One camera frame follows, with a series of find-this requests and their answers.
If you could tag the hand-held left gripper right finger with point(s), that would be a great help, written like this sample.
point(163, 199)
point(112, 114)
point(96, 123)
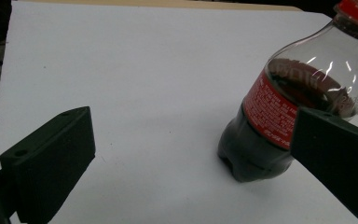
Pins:
point(338, 155)

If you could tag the cola bottle with red label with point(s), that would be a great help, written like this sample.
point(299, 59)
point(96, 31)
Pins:
point(251, 146)

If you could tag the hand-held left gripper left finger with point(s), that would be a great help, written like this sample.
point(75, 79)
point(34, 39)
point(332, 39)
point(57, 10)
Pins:
point(52, 161)

